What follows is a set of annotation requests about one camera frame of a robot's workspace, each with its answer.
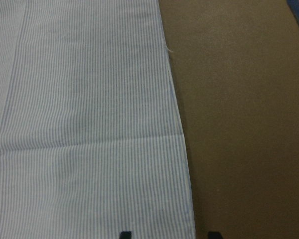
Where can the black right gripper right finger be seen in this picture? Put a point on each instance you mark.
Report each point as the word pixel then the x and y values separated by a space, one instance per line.
pixel 214 235

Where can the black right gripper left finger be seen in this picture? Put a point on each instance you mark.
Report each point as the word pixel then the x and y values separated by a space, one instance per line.
pixel 125 235

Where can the blue white striped shirt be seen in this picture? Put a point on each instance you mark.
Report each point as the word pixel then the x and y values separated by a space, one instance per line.
pixel 91 140

